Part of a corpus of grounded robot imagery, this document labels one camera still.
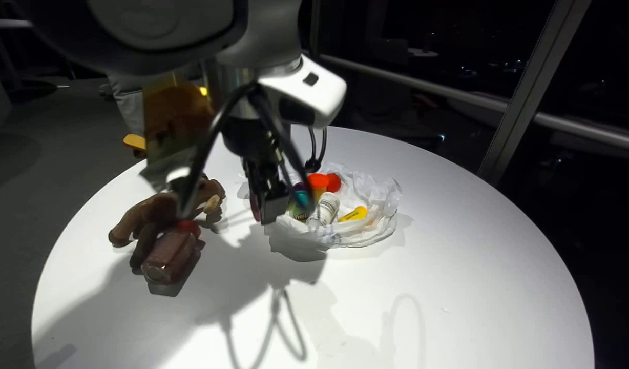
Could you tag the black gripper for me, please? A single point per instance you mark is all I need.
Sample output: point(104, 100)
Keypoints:
point(256, 148)

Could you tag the yellow tub with orange lid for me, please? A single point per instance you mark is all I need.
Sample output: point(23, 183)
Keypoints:
point(325, 183)

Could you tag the yellow play dough tub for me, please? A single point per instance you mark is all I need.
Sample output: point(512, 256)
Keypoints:
point(357, 213)

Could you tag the clear plastic bag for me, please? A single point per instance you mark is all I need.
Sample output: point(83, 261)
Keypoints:
point(378, 193)

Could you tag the teal lidded tub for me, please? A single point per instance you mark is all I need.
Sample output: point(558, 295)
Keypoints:
point(301, 206)

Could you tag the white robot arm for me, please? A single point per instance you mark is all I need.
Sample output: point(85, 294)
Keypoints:
point(252, 61)

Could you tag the brown plush moose toy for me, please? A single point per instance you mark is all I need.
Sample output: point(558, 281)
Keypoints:
point(156, 213)

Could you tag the metal window railing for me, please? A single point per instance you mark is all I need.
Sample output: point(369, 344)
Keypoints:
point(566, 125)

